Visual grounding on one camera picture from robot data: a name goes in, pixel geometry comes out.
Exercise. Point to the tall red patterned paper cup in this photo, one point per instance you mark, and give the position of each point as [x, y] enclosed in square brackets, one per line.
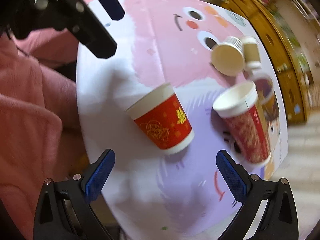
[240, 108]

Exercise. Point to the wooden dresser with drawers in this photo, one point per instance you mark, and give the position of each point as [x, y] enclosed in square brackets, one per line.
[290, 77]

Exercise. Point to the cartoon monster tablecloth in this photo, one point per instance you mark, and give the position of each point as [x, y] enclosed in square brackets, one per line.
[154, 195]

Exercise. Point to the pink quilted blanket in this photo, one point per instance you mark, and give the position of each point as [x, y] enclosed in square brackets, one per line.
[40, 133]

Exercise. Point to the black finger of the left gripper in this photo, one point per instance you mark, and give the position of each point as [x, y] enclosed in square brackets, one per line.
[92, 32]
[113, 8]

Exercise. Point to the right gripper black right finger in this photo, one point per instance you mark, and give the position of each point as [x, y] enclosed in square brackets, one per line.
[279, 220]

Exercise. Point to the small red paper cup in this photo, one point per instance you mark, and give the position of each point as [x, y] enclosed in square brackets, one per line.
[161, 117]

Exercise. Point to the brown sleeve paper cup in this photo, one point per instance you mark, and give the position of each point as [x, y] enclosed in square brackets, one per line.
[251, 53]

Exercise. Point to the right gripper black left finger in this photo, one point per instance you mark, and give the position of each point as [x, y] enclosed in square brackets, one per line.
[63, 210]

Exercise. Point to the grey checked paper cup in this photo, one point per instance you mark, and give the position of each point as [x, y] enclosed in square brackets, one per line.
[228, 56]

